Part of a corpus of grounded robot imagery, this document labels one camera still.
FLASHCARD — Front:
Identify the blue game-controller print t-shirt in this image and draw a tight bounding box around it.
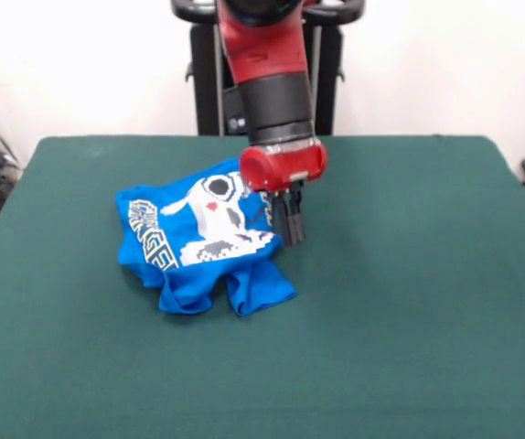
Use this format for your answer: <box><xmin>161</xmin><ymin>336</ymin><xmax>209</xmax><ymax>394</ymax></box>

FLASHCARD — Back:
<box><xmin>115</xmin><ymin>157</ymin><xmax>299</xmax><ymax>317</ymax></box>

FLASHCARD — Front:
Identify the dark green table cloth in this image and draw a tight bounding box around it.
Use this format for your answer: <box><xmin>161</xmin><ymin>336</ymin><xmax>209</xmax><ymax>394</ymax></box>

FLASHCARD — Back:
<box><xmin>0</xmin><ymin>134</ymin><xmax>525</xmax><ymax>439</ymax></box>

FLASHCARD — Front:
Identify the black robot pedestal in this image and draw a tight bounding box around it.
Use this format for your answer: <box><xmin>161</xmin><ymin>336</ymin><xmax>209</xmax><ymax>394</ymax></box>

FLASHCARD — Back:
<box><xmin>169</xmin><ymin>0</ymin><xmax>365</xmax><ymax>136</ymax></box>

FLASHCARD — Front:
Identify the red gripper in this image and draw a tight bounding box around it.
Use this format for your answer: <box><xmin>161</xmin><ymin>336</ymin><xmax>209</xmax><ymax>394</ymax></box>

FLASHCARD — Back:
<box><xmin>239</xmin><ymin>137</ymin><xmax>329</xmax><ymax>249</ymax></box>

